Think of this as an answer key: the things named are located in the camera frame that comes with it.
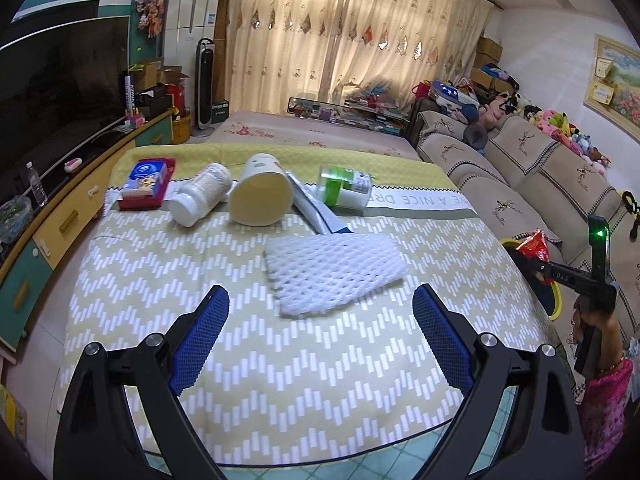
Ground white standing air conditioner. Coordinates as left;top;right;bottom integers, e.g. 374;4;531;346
162;0;227;82

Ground glass ashtray bowl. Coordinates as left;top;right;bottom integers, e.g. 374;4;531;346
0;196;32;245

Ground cream paper cup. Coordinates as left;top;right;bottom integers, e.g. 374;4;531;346
229;153;293;228

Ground red tray box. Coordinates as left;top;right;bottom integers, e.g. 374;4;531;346
117;157;176;210

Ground white foam fruit net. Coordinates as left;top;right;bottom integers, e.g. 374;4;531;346
265;233;407;318

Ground black flat television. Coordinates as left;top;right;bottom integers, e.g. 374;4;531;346
1;16;129;202

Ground pile of plush toys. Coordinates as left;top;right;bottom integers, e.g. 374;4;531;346
462;92;610;177

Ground yellow rim trash bin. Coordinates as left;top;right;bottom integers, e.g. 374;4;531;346
501;238;562;321

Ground yellow green tv cabinet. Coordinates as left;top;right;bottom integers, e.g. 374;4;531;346
1;110;175;354

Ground floral beige floor mat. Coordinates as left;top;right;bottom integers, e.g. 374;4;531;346
205;110;420;160

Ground white pill bottle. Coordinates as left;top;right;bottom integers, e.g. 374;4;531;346
168;162;232;228

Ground green white plastic jar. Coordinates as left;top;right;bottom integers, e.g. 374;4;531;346
316;166;373;211

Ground white blue toothpaste tube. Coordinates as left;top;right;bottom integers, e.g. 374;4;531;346
286;171;350;235

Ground red snack wrapper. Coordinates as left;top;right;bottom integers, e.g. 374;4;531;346
513;230;550;272

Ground blue tissue pack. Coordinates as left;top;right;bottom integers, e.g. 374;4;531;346
122;159;167;200

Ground pink sleeve forearm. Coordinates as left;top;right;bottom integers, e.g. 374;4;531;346
578;358;634;477

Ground patterned yellow table cloth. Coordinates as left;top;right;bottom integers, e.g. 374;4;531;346
60;145;559;466

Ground beige sectional sofa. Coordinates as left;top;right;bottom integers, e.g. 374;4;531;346
414;110;639;338

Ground person right hand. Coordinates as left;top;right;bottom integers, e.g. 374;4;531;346
572;295;624;377

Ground black tower fan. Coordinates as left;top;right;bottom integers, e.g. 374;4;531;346
194;37;215;138

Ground framed wall painting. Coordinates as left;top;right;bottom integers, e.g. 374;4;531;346
584;35;640;141

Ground cream patterned curtains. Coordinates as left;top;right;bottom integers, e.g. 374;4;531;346
220;0;494;114

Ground clear water bottle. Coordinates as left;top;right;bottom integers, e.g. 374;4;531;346
26;162;48;207

